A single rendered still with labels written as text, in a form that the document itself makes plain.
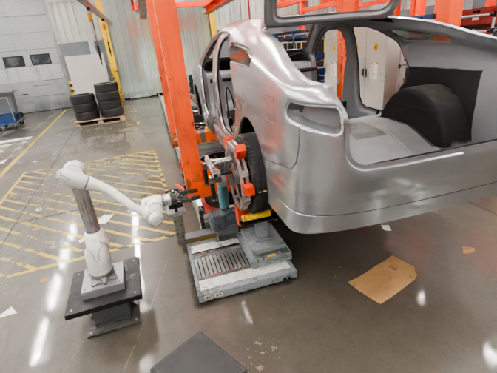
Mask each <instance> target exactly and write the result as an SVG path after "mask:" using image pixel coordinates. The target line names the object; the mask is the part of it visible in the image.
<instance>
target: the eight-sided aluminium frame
mask: <svg viewBox="0 0 497 373"><path fill-rule="evenodd" d="M235 145H237V143H236V142H235V141H227V142H226V152H225V157H228V156H229V148H230V150H231V151H232V152H233V154H234V146H235ZM234 158H235V161H236V164H237V168H238V171H239V176H240V186H241V193H242V197H241V196H240V193H239V189H238V186H237V184H235V185H234V186H235V189H236V193H237V194H235V193H234V188H233V185H231V186H230V188H231V193H232V196H233V200H234V202H235V203H236V205H237V207H238V208H239V210H240V211H243V210H247V209H248V207H249V204H250V202H251V196H248V197H246V196H245V195H244V194H243V189H242V184H244V181H243V178H246V184H247V183H249V171H248V170H247V167H246V163H245V160H244V158H241V159H240V160H241V162H242V165H243V169H244V170H242V169H241V166H240V162H239V159H236V157H235V154H234ZM239 201H240V202H239Z"/></svg>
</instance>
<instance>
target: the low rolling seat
mask: <svg viewBox="0 0 497 373"><path fill-rule="evenodd" d="M149 372H150V373H248V372H247V368H246V367H245V366H244V365H243V364H241V363H240V362H239V361H238V360H236V359H235V358H234V357H232V356H231V355H230V354H229V353H228V352H227V351H226V350H224V349H223V348H222V347H220V346H219V345H218V344H217V343H215V342H214V341H213V340H212V339H211V338H210V337H208V336H207V335H206V334H204V333H203V332H202V331H201V330H200V331H198V332H196V333H195V334H194V335H192V336H191V337H190V338H189V339H188V340H186V341H185V342H184V343H182V344H181V345H180V346H179V347H177V348H176V349H175V350H174V351H172V352H171V353H169V354H168V355H167V356H165V358H163V359H162V360H161V361H159V362H158V363H157V364H155V365H154V366H153V367H152V368H151V369H150V370H149Z"/></svg>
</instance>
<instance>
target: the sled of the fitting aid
mask: <svg viewBox="0 0 497 373"><path fill-rule="evenodd" d="M237 239H238V241H239V242H240V245H241V246H242V248H243V251H244V252H245V254H246V257H247V258H248V261H249V263H250V264H251V267H252V269H255V268H258V267H261V266H267V265H269V264H273V263H278V262H281V261H286V260H290V259H292V254H291V250H290V249H289V248H288V246H287V245H286V244H285V248H283V249H278V250H274V251H271V252H266V253H263V254H259V255H253V254H252V253H251V250H250V249H249V247H248V245H247V243H246V241H245V239H244V237H243V236H242V234H241V232H237Z"/></svg>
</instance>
